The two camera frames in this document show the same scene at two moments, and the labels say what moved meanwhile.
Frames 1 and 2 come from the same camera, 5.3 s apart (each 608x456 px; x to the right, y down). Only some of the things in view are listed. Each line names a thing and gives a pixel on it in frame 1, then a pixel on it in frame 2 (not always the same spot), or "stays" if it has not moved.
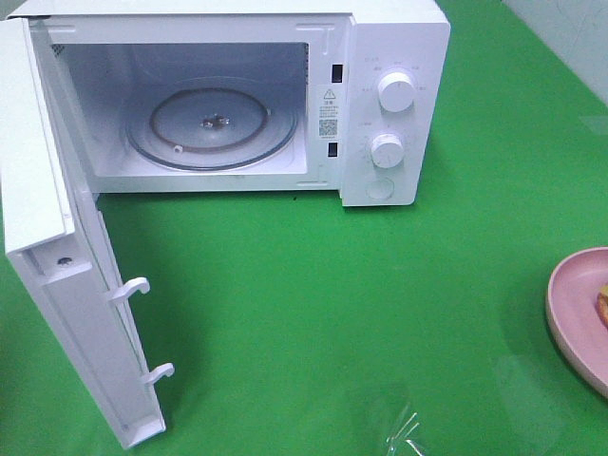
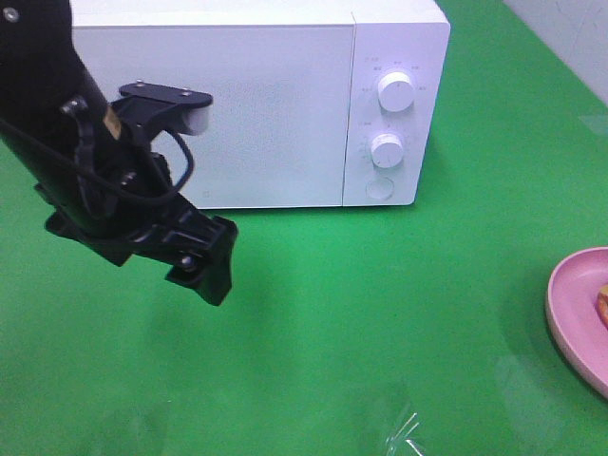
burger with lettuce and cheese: [602, 305] stays
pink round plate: [571, 303] stays
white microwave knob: [387, 150] stays
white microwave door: [57, 237] -> [278, 123]
